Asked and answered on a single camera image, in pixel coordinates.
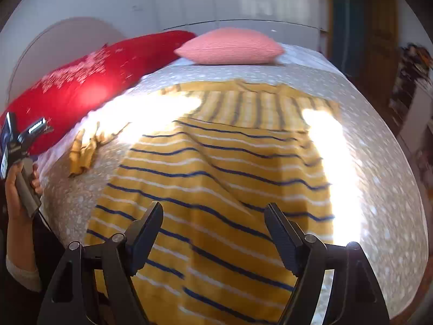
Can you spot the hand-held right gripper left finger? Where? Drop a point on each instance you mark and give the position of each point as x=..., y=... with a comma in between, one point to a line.
x=145, y=240

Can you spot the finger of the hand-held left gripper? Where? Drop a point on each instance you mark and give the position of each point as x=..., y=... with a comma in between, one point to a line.
x=33, y=128

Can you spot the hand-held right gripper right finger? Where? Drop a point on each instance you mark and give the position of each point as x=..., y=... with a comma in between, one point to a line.
x=284, y=240

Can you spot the yellow striped knit sweater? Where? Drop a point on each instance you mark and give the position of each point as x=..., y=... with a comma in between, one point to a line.
x=220, y=189

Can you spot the person's left forearm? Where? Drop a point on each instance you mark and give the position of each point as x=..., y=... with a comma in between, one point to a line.
x=20, y=243

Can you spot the person's left hand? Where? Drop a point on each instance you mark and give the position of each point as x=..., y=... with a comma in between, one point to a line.
x=13, y=196

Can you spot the red floral pillow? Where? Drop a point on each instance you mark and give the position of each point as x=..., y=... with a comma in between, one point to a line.
x=88, y=84

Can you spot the white bed headboard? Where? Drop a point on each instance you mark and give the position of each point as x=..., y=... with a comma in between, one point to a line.
x=50, y=47

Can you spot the beige dotted quilt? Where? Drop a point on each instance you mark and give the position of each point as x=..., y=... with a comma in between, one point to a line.
x=382, y=182

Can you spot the white bed sheet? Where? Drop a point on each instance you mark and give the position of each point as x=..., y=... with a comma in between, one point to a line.
x=301, y=51

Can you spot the pink knit pillow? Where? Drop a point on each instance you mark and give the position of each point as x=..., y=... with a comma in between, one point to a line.
x=230, y=47

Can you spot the cluttered shelf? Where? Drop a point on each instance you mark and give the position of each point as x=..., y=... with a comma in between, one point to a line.
x=411, y=81

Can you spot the brown wooden door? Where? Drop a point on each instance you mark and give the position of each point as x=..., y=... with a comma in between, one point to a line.
x=382, y=40

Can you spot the white wardrobe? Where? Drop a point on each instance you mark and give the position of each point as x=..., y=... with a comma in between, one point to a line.
x=236, y=0

